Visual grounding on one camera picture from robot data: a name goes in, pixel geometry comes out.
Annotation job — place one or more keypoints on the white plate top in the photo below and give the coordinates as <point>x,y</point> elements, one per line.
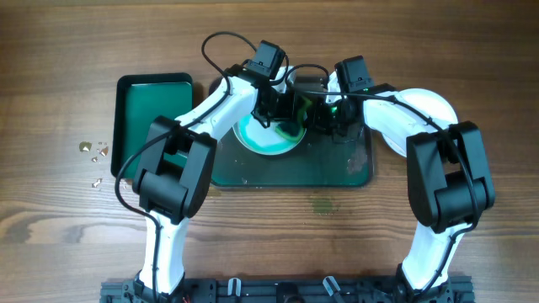
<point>263,141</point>

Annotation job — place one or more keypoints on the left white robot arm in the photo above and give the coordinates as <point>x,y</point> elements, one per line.
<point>175,165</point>

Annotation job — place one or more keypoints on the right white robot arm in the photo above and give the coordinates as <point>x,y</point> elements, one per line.
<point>449,180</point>

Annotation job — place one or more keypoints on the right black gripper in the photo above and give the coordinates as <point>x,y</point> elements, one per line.
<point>315,119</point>

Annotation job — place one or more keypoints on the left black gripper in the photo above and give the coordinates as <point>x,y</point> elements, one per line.
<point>283,113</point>

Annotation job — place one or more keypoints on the white plate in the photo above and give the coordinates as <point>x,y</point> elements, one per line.
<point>263,141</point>
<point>403,123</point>

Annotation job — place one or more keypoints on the large dark serving tray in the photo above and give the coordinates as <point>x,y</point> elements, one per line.
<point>316,162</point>

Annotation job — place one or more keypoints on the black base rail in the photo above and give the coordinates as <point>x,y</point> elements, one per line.
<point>366,289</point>

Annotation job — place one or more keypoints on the green yellow sponge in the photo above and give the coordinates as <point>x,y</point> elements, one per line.
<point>293,130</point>

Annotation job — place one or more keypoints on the small green water tray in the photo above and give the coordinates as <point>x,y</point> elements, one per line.
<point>140,99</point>

